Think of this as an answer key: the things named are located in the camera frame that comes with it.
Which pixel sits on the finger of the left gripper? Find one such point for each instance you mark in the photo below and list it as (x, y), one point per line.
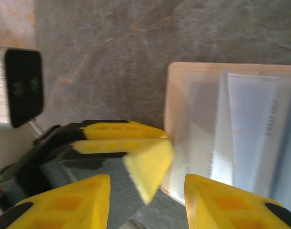
(147, 167)
(116, 130)

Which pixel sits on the beige card holder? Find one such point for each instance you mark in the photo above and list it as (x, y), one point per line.
(178, 95)

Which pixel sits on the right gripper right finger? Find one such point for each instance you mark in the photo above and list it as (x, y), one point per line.
(231, 210)

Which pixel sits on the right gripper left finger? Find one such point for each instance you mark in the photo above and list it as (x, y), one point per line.
(64, 207)

